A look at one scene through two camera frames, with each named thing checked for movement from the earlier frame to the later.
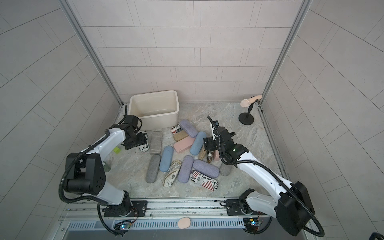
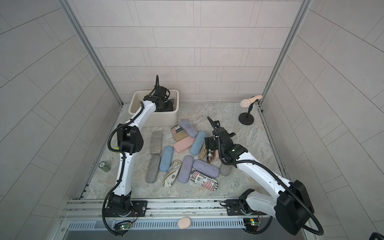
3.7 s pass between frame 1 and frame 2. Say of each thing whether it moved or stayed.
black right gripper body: stayed
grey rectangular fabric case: stayed
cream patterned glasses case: stayed
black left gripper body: moved
